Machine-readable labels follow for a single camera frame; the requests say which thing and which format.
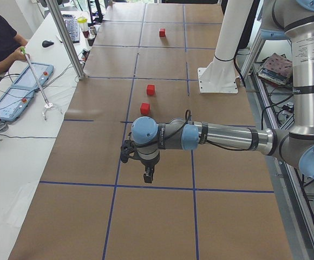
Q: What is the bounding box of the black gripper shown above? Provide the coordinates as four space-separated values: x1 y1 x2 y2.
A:
140 154 160 183

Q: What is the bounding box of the red block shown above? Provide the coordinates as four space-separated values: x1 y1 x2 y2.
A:
146 84 155 96
140 103 151 115
159 28 166 37

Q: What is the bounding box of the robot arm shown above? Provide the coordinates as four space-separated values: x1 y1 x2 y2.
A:
120 1 314 183

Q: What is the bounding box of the brown paper table cover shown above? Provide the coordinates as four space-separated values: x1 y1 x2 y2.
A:
9 3 292 259

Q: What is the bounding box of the reacher grabber stick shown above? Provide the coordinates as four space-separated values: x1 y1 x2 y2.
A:
20 47 63 120

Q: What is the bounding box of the lower teach pendant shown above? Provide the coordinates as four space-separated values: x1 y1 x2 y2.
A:
0 87 35 122

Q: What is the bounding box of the teach pendant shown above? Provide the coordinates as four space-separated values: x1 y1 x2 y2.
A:
0 87 35 122
11 62 54 90

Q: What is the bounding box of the upper teach pendant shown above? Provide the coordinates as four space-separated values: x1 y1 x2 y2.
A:
11 62 54 90

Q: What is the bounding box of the steel cup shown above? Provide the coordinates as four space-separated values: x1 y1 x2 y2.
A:
89 26 97 38

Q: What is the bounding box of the stack of books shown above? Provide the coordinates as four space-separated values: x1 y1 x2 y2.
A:
258 53 292 86

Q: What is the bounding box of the yellow lid cup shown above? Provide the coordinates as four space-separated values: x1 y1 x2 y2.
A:
77 16 89 33

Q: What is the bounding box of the black computer mouse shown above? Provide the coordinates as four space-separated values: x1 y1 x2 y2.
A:
42 40 54 48

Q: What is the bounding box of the black keyboard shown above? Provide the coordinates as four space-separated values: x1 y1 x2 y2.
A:
62 14 80 43

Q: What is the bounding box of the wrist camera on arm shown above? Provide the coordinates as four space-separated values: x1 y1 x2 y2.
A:
120 140 136 163

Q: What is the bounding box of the white post base plate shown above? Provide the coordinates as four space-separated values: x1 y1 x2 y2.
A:
197 59 238 94

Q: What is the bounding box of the aluminium frame post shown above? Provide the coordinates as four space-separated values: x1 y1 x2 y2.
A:
46 0 85 80

